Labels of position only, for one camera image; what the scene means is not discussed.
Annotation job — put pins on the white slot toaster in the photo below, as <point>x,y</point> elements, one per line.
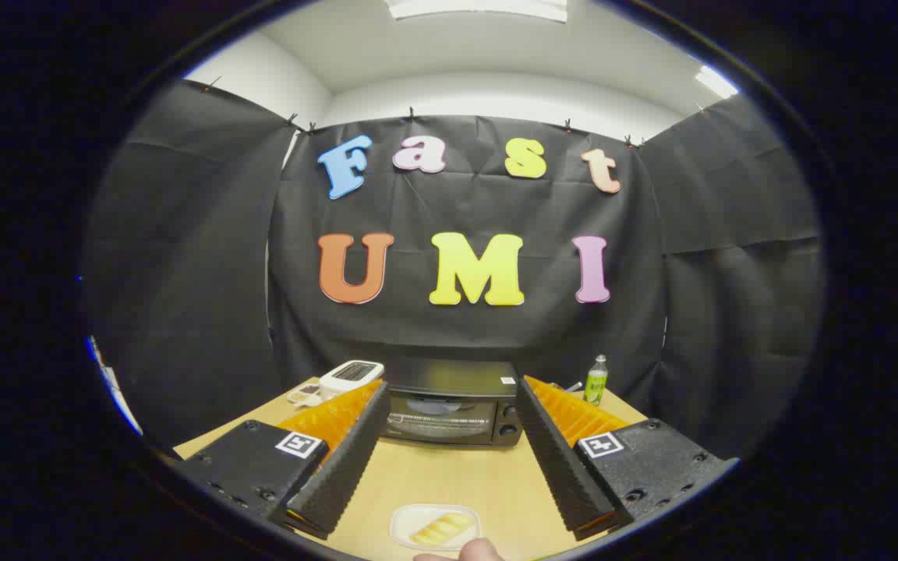
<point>344,380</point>

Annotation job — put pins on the black toaster oven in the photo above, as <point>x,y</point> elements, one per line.
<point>449,378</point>

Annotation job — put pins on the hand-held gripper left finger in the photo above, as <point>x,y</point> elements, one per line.
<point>348,460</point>

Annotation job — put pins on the white oval plate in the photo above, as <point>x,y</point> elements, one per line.
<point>402,522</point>

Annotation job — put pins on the long ceiling light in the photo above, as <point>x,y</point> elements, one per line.
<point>480,8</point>

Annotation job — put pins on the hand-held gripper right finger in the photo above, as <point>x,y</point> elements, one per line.
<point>554,460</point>

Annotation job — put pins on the long yellow bread roll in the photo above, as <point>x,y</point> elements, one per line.
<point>441,528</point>

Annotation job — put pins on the green label drink bottle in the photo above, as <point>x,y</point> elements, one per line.
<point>595,386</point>

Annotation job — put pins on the small ceiling light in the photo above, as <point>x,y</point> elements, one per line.
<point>715,81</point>

